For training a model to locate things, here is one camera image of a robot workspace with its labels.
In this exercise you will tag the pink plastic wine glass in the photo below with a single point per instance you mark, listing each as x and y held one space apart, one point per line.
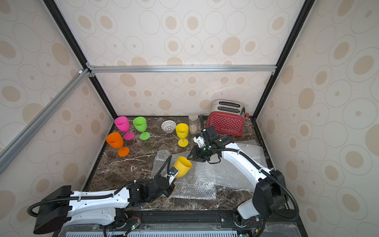
122 123

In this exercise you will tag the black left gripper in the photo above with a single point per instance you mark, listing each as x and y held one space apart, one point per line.
171 190

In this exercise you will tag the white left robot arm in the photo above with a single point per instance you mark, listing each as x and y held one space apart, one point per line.
65 207

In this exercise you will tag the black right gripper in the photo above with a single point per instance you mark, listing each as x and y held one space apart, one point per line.
198 152

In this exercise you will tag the left diagonal aluminium frame bar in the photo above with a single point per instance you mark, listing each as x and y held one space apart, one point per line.
26 135

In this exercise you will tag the orange glass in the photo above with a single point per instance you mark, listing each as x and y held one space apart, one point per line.
116 141

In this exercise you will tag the clear bubble wrap sheet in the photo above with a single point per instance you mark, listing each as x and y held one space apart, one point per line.
225 174
198 183

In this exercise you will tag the red polka dot toaster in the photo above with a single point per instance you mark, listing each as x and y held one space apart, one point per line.
227 117

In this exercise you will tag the yellow glass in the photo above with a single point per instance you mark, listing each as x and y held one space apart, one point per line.
182 131

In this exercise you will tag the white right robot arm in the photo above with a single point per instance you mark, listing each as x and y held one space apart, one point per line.
270 193

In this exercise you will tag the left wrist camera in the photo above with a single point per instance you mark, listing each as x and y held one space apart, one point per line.
173 172

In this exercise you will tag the white perforated strainer bowl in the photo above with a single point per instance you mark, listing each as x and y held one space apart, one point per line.
168 126

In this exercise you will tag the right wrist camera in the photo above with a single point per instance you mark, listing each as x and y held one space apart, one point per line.
199 141

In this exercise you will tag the clear jar with powder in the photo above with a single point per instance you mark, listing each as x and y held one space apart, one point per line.
193 123

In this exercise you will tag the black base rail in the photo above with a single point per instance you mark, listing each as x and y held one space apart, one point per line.
216 223

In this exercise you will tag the green glass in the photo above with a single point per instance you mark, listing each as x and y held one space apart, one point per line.
140 124

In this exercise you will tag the horizontal aluminium frame bar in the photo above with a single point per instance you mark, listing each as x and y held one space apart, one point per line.
182 69

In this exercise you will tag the beige glass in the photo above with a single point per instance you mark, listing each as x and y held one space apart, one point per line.
183 165

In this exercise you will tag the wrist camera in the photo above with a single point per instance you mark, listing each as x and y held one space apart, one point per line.
173 172
199 141

